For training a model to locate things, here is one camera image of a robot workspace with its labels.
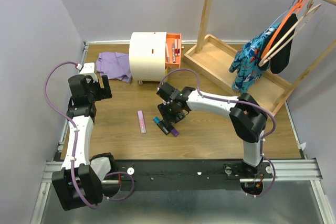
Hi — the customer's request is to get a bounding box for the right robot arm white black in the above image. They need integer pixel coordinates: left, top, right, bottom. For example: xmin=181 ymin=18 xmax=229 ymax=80
xmin=153 ymin=83 xmax=267 ymax=178

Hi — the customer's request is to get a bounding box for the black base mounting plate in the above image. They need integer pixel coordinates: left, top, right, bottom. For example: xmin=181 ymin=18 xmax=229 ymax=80
xmin=102 ymin=159 xmax=272 ymax=197

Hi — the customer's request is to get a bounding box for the blue capped black highlighter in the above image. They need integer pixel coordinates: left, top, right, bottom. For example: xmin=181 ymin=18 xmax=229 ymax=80
xmin=153 ymin=116 xmax=170 ymax=135

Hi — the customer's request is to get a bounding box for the pink highlighter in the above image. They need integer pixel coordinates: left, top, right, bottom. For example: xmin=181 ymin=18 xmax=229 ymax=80
xmin=137 ymin=110 xmax=146 ymax=134

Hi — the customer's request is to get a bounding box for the beige wooden hanger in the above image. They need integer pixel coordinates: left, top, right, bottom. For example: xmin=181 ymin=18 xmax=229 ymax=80
xmin=258 ymin=0 xmax=328 ymax=68

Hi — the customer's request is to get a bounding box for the blue patterned pen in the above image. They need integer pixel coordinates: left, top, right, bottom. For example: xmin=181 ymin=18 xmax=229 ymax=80
xmin=172 ymin=43 xmax=176 ymax=63

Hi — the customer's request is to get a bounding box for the purple capped black highlighter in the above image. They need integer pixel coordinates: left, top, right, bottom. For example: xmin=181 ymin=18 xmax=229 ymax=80
xmin=170 ymin=127 xmax=179 ymax=137

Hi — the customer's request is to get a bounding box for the blue wire hanger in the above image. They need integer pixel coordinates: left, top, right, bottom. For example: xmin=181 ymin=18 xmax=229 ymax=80
xmin=270 ymin=0 xmax=312 ymax=28

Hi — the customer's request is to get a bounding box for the aluminium frame rail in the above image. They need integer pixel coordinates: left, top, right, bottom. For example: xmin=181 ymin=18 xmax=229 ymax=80
xmin=29 ymin=41 xmax=329 ymax=224

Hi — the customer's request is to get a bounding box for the black garment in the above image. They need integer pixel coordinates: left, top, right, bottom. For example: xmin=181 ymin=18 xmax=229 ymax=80
xmin=270 ymin=14 xmax=298 ymax=74

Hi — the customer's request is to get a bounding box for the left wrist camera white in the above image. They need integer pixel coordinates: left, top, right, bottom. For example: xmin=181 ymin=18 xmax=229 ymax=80
xmin=76 ymin=62 xmax=98 ymax=82

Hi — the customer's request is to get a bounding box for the blue patterned garment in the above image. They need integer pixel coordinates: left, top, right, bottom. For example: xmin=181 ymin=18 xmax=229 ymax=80
xmin=229 ymin=23 xmax=280 ymax=93

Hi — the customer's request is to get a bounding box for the orange plastic hanger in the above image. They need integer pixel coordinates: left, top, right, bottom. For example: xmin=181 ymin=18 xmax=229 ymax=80
xmin=259 ymin=0 xmax=327 ymax=57

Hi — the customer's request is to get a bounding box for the purple cloth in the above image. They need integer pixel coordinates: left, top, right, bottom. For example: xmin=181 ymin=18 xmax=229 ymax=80
xmin=96 ymin=52 xmax=132 ymax=83

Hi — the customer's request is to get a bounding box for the round cream drawer organizer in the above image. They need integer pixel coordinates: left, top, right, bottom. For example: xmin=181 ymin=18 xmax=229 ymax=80
xmin=129 ymin=31 xmax=182 ymax=84

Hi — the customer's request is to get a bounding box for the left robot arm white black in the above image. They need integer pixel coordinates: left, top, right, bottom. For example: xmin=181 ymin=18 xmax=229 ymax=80
xmin=51 ymin=74 xmax=117 ymax=211

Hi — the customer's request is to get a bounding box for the wooden clothes rack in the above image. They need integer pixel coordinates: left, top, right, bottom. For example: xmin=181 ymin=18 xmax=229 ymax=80
xmin=183 ymin=0 xmax=335 ymax=114

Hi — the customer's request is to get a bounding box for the red capped white marker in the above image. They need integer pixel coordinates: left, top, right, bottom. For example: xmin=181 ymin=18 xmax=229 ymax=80
xmin=175 ymin=38 xmax=180 ymax=57

